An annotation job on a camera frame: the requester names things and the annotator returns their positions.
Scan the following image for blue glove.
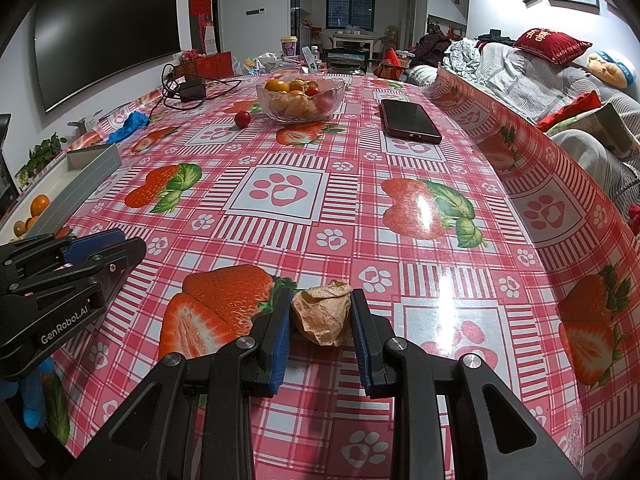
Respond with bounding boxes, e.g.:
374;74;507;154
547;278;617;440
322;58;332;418
106;111;150;145

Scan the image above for green leafy plant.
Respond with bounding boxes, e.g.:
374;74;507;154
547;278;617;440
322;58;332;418
15;132;66;183

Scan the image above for green white cloth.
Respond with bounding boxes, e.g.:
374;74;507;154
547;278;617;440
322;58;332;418
444;40;486;78

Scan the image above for small red cushion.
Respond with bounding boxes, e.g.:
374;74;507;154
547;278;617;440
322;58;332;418
536;91;602;133

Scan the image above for dark window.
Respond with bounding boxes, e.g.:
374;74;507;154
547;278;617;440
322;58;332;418
326;0;376;31

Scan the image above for dark clothes pile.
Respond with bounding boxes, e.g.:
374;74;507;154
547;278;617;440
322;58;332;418
412;32;453;68

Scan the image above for dark red smartphone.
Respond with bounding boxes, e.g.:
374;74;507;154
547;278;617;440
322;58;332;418
380;98;443;145

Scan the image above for clear plastic bag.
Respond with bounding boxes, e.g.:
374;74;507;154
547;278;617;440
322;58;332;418
242;52;281;76

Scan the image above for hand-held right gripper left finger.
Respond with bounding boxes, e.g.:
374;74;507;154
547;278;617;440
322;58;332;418
65;287;298;480

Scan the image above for red gift boxes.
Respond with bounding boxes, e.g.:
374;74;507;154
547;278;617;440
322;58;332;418
172;51;233;78

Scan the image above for cartoon face plush cushion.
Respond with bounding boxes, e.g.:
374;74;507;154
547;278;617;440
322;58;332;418
586;50;638;88

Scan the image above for grey striped sofa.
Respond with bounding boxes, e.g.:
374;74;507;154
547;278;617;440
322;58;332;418
405;35;640;221

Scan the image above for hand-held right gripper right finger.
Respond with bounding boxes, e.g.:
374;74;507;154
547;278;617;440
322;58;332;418
350;288;583;480

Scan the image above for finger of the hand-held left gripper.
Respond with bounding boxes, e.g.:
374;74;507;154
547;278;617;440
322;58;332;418
10;238;147;306
0;229;126;281

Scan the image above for printed square cushion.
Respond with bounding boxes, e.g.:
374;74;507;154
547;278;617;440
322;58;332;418
547;102;638;161

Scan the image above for clear glass bowl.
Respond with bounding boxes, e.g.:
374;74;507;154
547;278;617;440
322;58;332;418
256;74;347;125

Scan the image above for pale husk physalis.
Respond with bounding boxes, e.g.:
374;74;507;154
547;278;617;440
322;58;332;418
291;281;357;347

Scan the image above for white low cabinet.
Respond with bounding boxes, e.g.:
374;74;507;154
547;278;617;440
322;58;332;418
332;32;376;53

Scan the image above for large red pillow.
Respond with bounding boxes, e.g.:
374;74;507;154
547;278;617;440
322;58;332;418
512;26;593;66

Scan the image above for red basket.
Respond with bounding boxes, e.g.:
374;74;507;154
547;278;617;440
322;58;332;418
375;50;412;81

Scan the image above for person's left hand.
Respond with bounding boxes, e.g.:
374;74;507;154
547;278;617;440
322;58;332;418
0;357;58;429

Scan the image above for black adapter cable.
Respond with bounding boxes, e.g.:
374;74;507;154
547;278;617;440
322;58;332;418
159;64;261;111

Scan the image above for black wall television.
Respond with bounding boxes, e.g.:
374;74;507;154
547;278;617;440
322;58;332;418
32;0;183;115

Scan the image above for grey white cardboard box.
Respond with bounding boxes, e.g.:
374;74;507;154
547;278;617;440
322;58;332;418
0;142;123;246

